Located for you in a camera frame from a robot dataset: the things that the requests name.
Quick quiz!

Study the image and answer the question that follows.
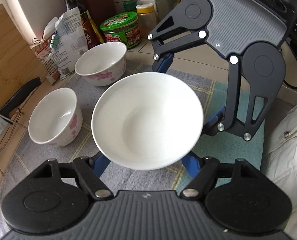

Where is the wooden cutting board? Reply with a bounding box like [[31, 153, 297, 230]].
[[0, 4, 46, 108]]

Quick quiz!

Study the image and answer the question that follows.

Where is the yellow lid jar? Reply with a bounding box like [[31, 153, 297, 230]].
[[136, 3, 158, 38]]

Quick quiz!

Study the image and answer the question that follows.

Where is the wire knife rack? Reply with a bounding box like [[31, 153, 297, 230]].
[[0, 107, 27, 176]]

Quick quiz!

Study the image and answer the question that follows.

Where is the dark soy sauce bottle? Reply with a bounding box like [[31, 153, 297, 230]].
[[64, 0, 104, 49]]

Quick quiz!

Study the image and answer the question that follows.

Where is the white plastic food bag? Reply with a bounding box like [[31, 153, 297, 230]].
[[34, 6, 89, 81]]

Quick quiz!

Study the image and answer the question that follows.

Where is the kitchen cleaver knife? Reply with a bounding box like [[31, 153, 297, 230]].
[[0, 77, 41, 140]]

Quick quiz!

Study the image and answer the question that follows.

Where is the large plain white bowl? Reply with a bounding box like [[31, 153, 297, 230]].
[[91, 72, 204, 171]]

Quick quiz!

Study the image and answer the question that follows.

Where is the pink floral bowl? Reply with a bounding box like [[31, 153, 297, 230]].
[[75, 42, 127, 87], [28, 87, 83, 147]]

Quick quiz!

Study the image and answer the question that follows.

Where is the pink floral bowl far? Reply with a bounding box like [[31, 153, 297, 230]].
[[75, 42, 127, 87]]

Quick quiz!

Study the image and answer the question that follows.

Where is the white jacket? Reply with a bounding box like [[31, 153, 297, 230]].
[[261, 102, 297, 239]]

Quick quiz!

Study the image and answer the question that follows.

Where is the green lidded tub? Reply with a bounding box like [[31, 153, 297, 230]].
[[100, 11, 141, 49]]

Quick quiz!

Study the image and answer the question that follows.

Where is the pink floral bowl near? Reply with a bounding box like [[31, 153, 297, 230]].
[[28, 87, 83, 147]]

